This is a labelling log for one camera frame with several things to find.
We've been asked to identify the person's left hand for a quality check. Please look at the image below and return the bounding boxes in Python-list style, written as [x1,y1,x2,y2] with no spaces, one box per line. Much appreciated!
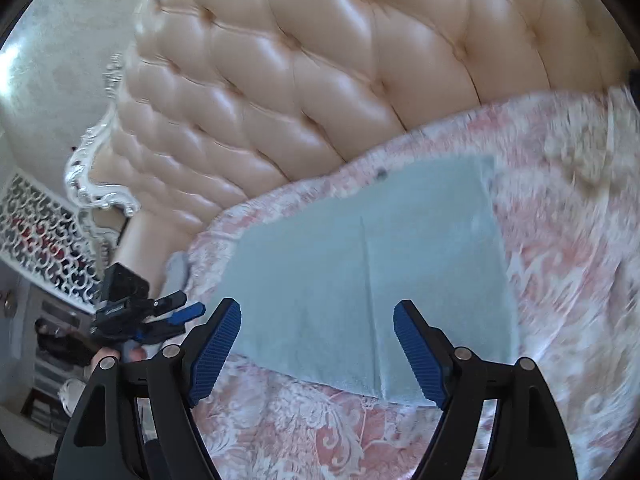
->
[92,342,148,367]

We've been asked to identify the beige tufted leather sofa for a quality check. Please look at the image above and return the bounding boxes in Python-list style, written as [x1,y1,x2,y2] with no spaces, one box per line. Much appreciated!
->
[65,0,640,291]

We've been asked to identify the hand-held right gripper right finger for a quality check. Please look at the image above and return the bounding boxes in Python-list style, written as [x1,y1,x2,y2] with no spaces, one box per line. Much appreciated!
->
[393,300,578,480]

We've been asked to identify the mint green garment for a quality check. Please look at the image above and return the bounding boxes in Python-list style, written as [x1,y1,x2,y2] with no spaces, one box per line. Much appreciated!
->
[222,155,521,408]

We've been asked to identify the dark shelf unit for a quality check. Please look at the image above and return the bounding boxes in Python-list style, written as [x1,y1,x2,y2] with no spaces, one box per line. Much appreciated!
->
[20,290,101,436]

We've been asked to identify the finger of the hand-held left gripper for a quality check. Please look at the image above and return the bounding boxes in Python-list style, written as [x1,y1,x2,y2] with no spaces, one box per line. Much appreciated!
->
[151,290,188,317]
[140,302,207,343]

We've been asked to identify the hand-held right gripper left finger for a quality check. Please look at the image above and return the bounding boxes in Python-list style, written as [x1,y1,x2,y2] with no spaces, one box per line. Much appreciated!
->
[52,297,242,480]

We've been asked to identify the white lattice screen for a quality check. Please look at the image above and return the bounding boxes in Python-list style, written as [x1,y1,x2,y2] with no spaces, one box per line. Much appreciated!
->
[0,172,103,308]

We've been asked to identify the pink floral blanket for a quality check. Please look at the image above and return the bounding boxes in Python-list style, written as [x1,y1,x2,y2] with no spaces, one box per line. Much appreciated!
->
[187,85,640,480]

